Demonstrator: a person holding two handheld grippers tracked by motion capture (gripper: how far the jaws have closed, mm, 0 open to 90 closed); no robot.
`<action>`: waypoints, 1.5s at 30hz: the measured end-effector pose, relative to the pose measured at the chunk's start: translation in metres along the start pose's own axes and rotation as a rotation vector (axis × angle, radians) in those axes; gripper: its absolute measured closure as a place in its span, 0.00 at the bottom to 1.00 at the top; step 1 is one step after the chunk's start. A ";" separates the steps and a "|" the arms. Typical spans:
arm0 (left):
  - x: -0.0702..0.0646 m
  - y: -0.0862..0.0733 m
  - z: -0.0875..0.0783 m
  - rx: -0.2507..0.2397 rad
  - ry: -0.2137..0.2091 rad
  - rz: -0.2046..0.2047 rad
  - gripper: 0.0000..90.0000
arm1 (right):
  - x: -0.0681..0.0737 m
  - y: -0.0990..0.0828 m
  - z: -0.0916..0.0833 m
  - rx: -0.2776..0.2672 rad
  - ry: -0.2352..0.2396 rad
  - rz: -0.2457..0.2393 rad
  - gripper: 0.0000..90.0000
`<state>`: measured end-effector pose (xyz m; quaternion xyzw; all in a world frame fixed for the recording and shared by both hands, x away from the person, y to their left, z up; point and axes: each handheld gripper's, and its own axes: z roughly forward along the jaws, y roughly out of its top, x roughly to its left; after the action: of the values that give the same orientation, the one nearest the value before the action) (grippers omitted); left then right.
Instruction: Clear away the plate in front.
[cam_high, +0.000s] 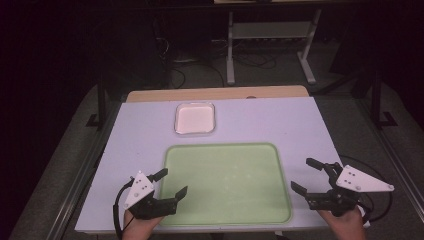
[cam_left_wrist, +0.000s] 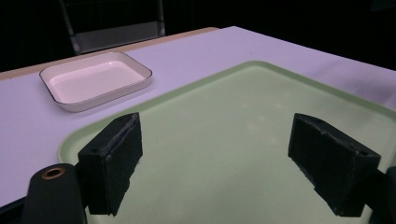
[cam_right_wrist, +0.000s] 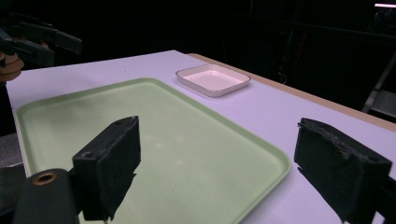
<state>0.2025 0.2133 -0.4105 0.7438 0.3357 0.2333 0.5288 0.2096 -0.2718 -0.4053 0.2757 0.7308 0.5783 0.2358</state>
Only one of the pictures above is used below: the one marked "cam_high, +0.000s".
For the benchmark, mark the person's right hand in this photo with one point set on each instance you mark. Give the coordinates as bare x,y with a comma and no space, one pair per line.
345,224

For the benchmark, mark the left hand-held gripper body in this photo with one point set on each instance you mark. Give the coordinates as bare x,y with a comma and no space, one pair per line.
146,200

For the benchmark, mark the black metal stand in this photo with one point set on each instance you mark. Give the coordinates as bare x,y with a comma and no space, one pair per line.
99,106
378,103

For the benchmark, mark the person's left hand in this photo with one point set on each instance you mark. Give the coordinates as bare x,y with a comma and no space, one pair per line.
138,227

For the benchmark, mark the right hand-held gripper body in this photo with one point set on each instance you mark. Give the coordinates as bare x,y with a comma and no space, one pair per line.
346,190

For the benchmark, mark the green tray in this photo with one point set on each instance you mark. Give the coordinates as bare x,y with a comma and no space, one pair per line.
226,185

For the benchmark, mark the white square dish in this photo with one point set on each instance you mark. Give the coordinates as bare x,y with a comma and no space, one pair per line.
195,118

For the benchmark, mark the white metal stand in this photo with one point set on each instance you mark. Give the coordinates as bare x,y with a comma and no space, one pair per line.
270,33

